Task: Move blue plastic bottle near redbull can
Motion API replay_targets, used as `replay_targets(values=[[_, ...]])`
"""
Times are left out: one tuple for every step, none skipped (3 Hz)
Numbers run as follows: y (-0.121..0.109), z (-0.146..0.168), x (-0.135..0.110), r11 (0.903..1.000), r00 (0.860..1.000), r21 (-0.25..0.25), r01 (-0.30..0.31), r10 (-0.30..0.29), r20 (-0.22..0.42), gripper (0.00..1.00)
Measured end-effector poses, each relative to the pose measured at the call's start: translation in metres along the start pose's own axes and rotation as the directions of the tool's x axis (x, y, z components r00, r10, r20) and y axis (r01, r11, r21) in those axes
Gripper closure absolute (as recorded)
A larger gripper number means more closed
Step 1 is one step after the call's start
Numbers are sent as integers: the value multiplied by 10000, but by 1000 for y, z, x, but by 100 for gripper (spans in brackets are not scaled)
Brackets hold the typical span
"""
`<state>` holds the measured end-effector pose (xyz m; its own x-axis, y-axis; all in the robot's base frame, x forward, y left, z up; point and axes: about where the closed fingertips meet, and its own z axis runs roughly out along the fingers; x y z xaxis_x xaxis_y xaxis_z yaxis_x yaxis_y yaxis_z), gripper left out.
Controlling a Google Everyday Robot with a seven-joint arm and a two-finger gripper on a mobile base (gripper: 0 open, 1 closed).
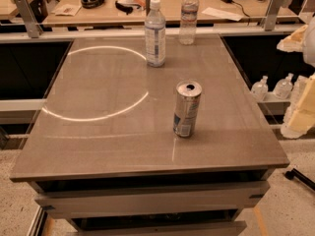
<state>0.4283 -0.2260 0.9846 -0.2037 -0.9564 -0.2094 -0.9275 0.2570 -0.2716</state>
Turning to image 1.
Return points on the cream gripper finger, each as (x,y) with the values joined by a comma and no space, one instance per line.
(299,117)
(294,42)

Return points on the blue label plastic bottle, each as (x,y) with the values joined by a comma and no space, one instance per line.
(155,35)

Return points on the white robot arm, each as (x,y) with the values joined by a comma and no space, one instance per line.
(309,41)

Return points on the clear bottle on shelf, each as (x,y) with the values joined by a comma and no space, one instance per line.
(260,89)
(283,87)

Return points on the clear plastic water bottle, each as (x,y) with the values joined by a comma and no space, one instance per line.
(188,21)

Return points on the silver redbull can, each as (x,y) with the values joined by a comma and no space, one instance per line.
(188,94)

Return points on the black chair leg caster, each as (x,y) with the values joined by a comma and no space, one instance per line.
(294,173)

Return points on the white paper sheet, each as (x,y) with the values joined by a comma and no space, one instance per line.
(222,14)

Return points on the black sunglasses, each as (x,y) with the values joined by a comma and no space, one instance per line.
(127,9)

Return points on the lower cabinet drawer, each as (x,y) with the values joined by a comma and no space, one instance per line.
(198,229)

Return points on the cabinet drawer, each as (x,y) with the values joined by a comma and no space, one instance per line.
(198,229)
(153,200)

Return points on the small paper card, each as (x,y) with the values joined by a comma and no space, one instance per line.
(67,10)

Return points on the upper cabinet drawer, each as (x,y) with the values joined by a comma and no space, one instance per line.
(153,200)

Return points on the right metal bracket post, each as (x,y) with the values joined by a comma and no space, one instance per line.
(269,22)

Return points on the metal bracket post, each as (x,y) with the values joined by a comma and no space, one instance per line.
(32,26)
(269,22)

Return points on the left metal bracket post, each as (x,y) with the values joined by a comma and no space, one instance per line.
(32,26)

